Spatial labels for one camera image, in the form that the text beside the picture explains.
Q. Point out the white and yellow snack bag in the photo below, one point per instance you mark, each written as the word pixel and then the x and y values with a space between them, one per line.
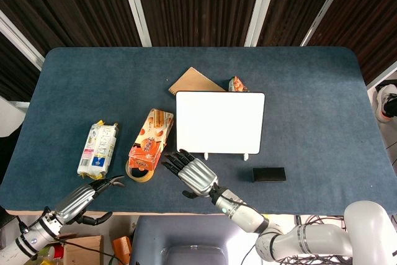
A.
pixel 97 149

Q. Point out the orange snack packet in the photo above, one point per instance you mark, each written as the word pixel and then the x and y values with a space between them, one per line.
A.
pixel 237 84

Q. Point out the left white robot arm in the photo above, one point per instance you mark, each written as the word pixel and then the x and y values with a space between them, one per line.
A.
pixel 31 237

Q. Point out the white and orange sneaker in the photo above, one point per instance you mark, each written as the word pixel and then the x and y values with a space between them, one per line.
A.
pixel 386 103

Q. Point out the brown cardboard box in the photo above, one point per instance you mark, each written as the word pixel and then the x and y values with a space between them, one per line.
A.
pixel 83 251

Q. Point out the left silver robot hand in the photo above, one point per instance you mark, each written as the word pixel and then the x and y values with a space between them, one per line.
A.
pixel 81 196

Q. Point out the beige tape roll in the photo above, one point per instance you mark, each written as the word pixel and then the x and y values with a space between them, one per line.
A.
pixel 139 174

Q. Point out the brown kraft notebook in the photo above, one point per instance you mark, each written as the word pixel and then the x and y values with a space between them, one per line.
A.
pixel 193 83

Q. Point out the white board with feet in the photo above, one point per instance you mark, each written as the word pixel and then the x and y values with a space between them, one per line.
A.
pixel 220 122

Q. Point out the orange biscuit box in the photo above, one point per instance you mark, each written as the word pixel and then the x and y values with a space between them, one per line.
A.
pixel 152 139

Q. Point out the blue table cloth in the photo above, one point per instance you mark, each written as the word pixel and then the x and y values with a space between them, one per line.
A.
pixel 124 91

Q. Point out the black rectangular block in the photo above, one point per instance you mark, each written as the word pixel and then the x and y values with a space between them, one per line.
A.
pixel 269 174

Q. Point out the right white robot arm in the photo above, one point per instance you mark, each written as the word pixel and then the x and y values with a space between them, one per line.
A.
pixel 297 231

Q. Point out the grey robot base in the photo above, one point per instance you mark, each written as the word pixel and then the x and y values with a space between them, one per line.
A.
pixel 189 240

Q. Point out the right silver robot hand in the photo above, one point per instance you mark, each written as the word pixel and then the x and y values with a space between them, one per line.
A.
pixel 198 175

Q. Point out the red cup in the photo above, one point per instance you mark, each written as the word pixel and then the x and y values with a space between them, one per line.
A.
pixel 56 251

